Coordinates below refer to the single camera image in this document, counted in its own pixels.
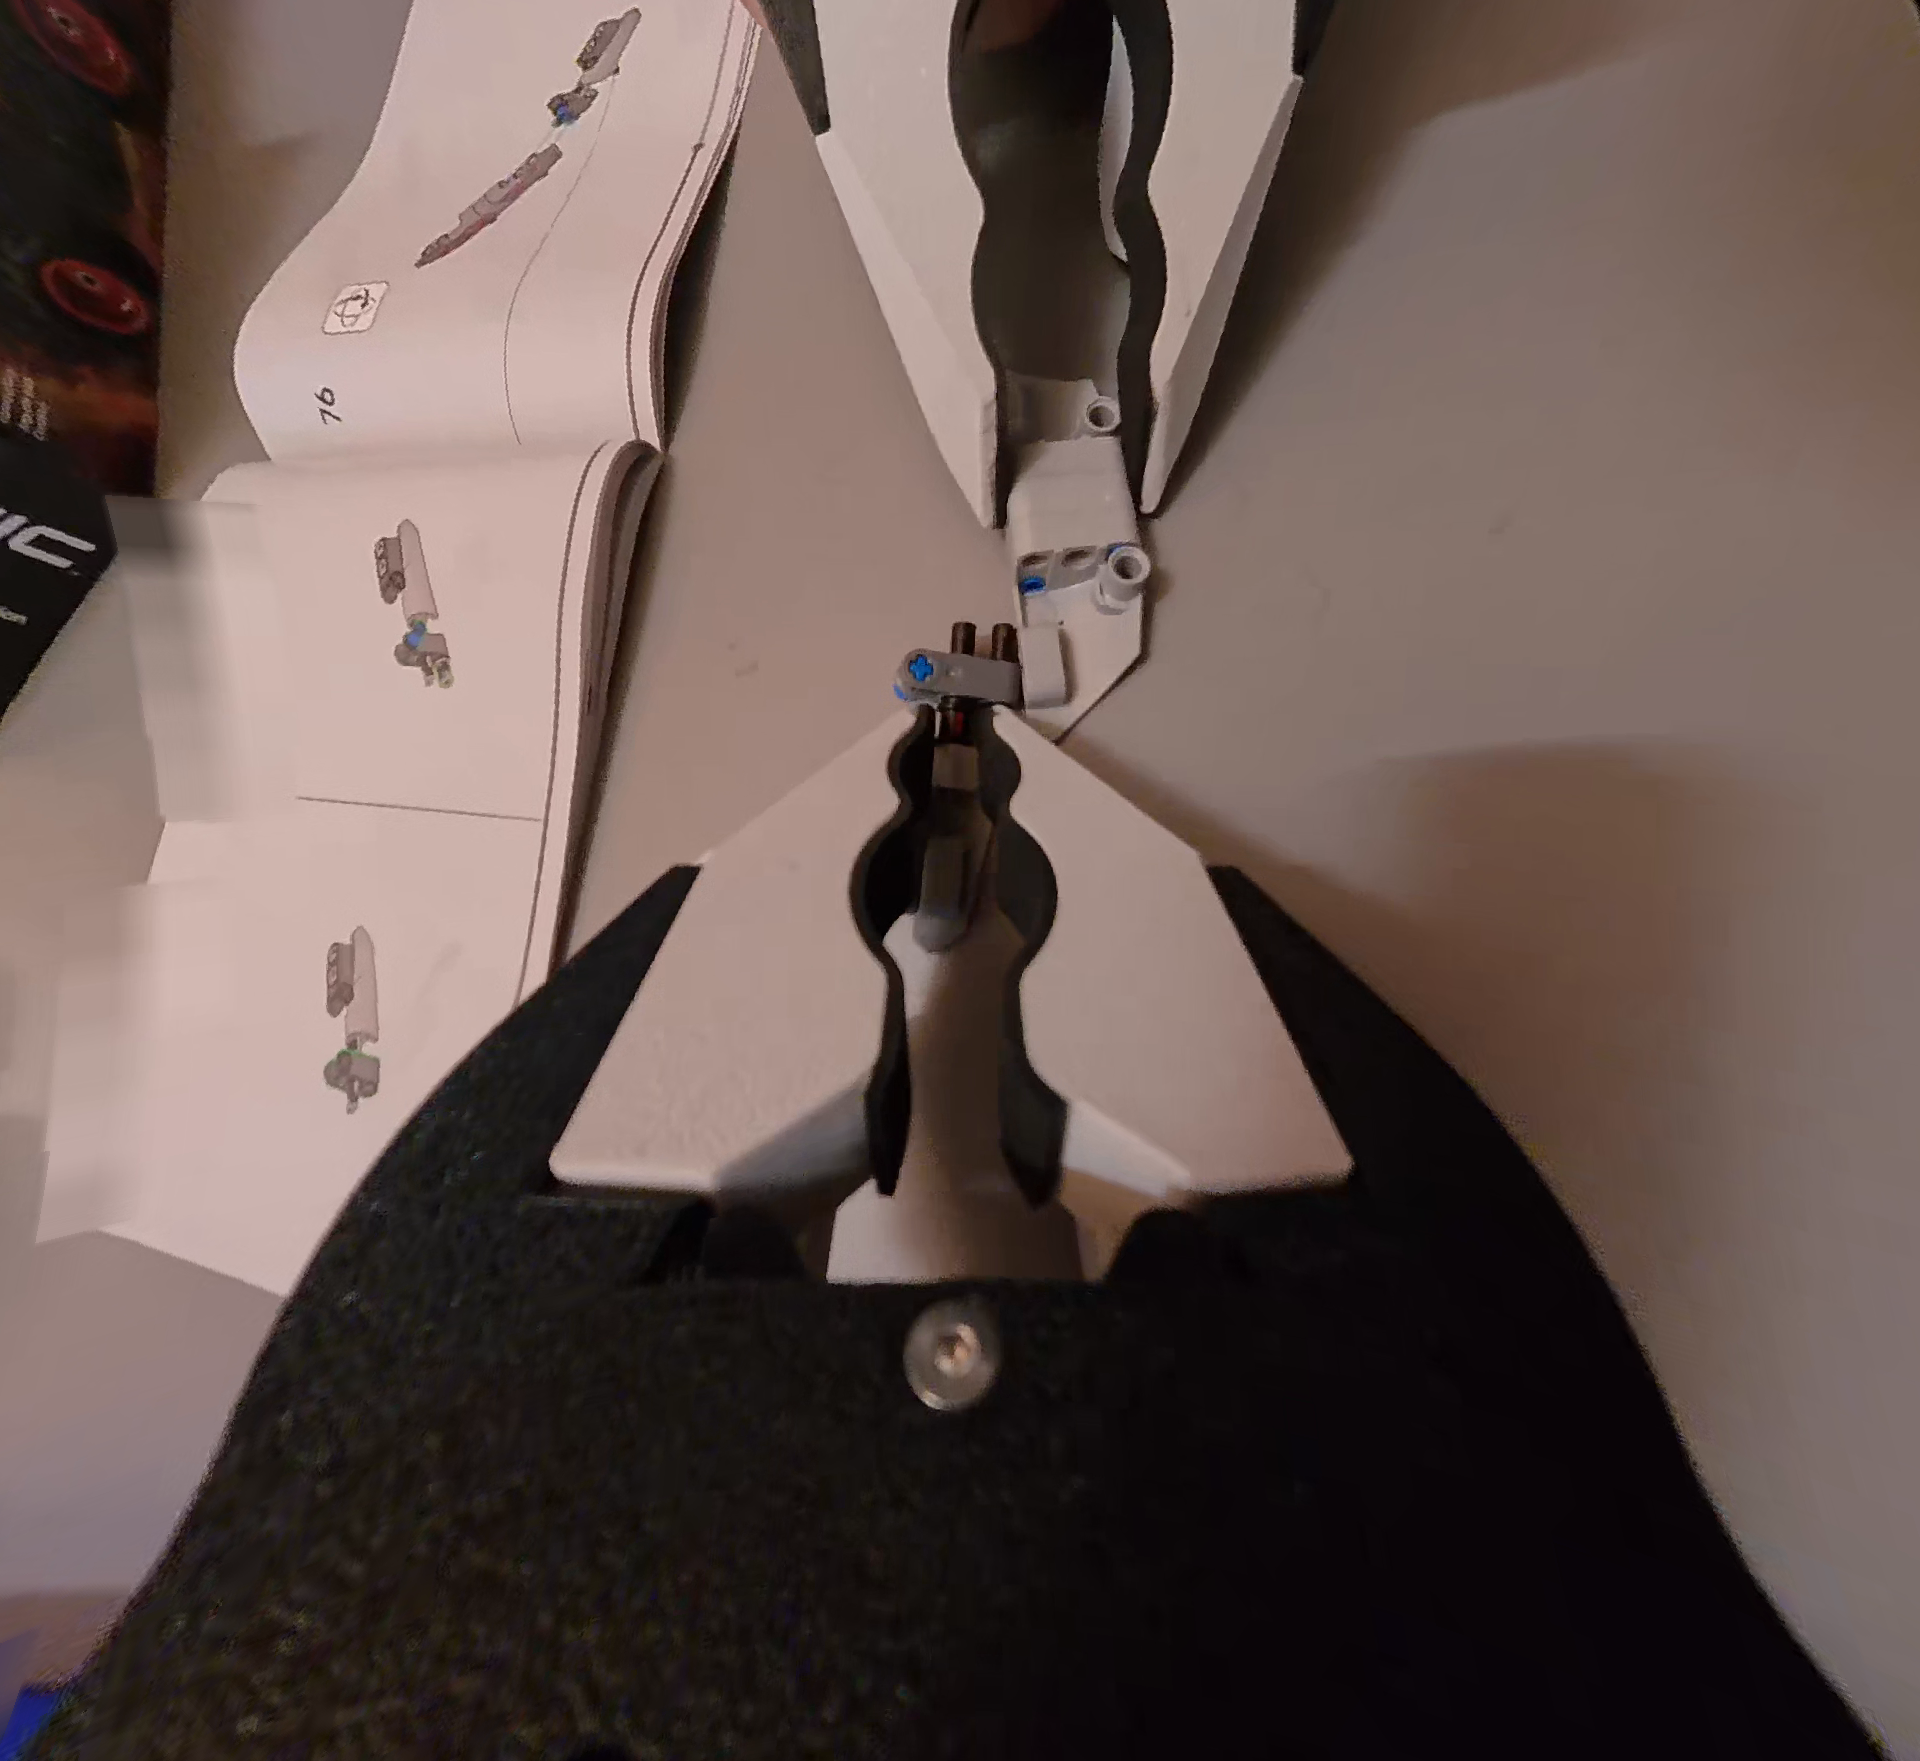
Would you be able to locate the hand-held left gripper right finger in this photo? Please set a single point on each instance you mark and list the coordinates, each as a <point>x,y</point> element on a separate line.
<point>1186,1027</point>

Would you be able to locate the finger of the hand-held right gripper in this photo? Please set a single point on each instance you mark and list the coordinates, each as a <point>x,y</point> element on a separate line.
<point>886,68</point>
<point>1223,112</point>

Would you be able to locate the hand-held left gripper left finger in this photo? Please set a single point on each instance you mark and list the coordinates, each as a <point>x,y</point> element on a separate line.
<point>705,1027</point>

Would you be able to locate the grey brick panel assembly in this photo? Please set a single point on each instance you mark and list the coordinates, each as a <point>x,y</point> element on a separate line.
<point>1072,502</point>

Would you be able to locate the grey brick assembly black pins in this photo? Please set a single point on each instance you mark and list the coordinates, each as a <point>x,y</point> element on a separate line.
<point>953,674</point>

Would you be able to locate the grey desk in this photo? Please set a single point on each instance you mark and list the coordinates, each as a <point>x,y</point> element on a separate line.
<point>1500,440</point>

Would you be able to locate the open instruction booklet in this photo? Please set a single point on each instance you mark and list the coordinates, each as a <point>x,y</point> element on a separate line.
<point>452,215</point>

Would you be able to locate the black toy set box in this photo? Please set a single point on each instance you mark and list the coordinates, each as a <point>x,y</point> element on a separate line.
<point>75,142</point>

